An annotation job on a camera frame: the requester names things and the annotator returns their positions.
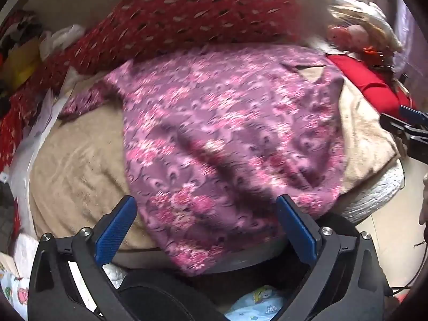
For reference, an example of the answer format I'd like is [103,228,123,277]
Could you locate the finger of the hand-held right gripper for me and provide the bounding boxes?
[399,105,428,125]
[379,113,428,161]

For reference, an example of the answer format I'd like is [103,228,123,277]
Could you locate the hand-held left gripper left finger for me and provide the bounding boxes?
[28,196,137,321]

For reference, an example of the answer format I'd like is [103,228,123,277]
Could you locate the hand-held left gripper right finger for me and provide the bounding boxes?
[276,194,388,321]

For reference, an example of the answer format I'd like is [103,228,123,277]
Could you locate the purple floral garment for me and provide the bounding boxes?
[58,45,346,276]

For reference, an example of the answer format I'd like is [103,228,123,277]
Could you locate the plain red cloth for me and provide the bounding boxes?
[326,53,418,111]

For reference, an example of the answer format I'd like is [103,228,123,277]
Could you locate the beige fleece blanket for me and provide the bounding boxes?
[28,67,400,251]

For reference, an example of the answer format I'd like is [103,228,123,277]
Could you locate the white quilted mattress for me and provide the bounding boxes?
[334,159,405,226]

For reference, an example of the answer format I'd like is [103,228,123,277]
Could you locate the blue cartoon printed cloth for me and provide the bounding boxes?
[224,284,288,321]

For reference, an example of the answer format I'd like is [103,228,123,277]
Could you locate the long-haired doll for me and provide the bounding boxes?
[328,5,403,54]

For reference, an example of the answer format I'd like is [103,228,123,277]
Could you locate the white cartoon printed cloth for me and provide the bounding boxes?
[0,264,30,318]

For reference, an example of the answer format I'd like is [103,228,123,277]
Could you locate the white plastic sheet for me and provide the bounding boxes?
[10,89,64,231]

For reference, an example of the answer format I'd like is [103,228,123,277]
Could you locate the yellow cloth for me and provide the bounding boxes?
[2,38,42,87]

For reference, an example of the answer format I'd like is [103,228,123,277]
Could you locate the white plastic bag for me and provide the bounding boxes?
[39,24,86,61]

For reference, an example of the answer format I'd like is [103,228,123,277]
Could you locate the dark printed cloth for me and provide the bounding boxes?
[0,10,44,57]

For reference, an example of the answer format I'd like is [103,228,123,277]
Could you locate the red patterned quilt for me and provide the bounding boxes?
[0,0,298,174]

